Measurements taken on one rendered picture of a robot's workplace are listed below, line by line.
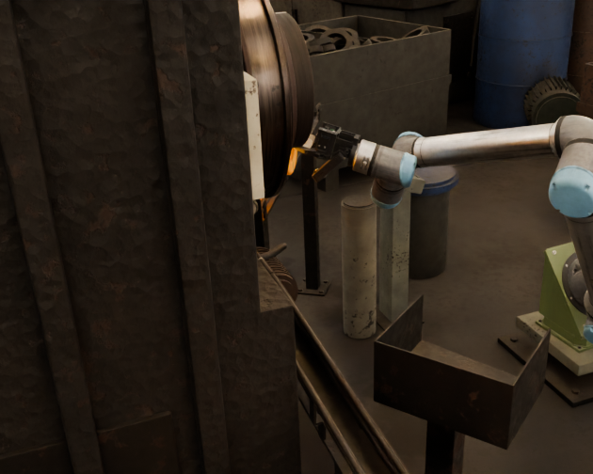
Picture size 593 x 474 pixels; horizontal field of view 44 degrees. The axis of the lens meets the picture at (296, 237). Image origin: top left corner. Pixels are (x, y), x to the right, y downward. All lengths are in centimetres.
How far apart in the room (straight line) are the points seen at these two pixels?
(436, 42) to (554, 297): 212
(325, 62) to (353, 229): 146
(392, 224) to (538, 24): 255
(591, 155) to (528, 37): 310
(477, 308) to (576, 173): 123
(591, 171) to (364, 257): 98
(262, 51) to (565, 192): 81
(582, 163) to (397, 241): 99
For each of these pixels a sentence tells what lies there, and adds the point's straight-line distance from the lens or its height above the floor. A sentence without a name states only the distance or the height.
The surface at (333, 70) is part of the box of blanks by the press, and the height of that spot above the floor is 65.
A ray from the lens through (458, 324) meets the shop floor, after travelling 280.
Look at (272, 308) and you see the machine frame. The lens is 119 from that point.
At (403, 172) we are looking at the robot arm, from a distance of 201.
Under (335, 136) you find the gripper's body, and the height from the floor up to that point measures 87.
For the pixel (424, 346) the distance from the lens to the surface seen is 157.
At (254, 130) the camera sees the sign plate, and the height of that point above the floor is 117.
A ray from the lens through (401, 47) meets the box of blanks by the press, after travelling 409.
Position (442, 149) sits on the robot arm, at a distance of 210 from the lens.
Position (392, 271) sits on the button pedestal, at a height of 22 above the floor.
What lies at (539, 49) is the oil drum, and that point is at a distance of 491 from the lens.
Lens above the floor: 148
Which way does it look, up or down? 25 degrees down
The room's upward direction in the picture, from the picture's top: 3 degrees counter-clockwise
